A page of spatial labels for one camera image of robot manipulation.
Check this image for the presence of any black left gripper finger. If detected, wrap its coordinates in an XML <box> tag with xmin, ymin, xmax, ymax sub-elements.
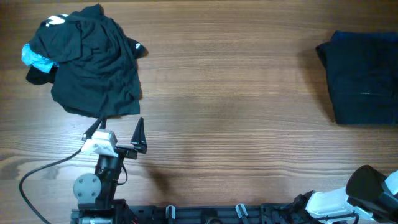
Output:
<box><xmin>131</xmin><ymin>117</ymin><xmax>147</xmax><ymax>154</ymax></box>
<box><xmin>82</xmin><ymin>116</ymin><xmax>107</xmax><ymax>141</ymax></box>

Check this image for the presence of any black t-shirt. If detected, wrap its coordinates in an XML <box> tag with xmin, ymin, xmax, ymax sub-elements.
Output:
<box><xmin>315</xmin><ymin>39</ymin><xmax>397</xmax><ymax>125</ymax></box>

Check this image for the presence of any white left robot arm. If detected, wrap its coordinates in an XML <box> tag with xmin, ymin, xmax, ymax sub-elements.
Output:
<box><xmin>70</xmin><ymin>117</ymin><xmax>147</xmax><ymax>224</ymax></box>

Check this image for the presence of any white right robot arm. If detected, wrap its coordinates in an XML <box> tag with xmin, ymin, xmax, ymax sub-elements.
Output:
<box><xmin>301</xmin><ymin>165</ymin><xmax>397</xmax><ymax>223</ymax></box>

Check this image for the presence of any dark green clothes pile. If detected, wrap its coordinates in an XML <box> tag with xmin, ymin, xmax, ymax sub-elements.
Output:
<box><xmin>26</xmin><ymin>4</ymin><xmax>147</xmax><ymax>118</ymax></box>

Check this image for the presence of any light blue garment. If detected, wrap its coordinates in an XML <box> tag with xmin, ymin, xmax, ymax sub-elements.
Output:
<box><xmin>21</xmin><ymin>44</ymin><xmax>58</xmax><ymax>73</ymax></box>

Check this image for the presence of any folded navy blue garment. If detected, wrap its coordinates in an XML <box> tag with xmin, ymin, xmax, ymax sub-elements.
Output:
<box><xmin>330</xmin><ymin>30</ymin><xmax>397</xmax><ymax>42</ymax></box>

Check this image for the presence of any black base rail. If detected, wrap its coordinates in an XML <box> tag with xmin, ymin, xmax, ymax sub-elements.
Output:
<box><xmin>70</xmin><ymin>203</ymin><xmax>312</xmax><ymax>224</ymax></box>

